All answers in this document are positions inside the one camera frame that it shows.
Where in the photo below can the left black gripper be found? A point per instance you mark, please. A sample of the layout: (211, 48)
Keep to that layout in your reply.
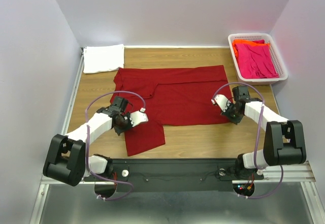
(129, 126)

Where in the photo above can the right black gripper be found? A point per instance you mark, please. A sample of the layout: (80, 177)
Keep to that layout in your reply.
(235, 120)

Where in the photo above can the dark red t shirt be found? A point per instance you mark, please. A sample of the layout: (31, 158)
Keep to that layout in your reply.
(176, 97)

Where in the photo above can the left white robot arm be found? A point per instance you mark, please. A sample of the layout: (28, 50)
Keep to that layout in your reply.
(68, 159)

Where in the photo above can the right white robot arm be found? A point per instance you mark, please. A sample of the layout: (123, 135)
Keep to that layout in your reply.
(279, 141)

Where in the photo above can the pink t shirt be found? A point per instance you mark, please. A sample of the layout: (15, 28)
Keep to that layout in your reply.
(255, 62)

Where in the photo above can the white plastic basket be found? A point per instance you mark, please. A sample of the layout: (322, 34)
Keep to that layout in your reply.
(275, 56)

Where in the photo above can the folded white t shirt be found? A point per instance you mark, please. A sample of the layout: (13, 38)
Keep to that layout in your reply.
(103, 59)

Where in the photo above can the orange t shirt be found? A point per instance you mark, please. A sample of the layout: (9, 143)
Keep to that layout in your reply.
(247, 42)

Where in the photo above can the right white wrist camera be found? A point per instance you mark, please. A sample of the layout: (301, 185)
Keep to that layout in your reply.
(221, 101)

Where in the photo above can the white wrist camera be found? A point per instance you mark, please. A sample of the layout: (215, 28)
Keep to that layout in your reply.
(221, 101)
(138, 117)

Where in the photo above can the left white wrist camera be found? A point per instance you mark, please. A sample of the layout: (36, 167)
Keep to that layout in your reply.
(138, 117)

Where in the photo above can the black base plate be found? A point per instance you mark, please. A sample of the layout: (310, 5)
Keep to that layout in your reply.
(187, 174)

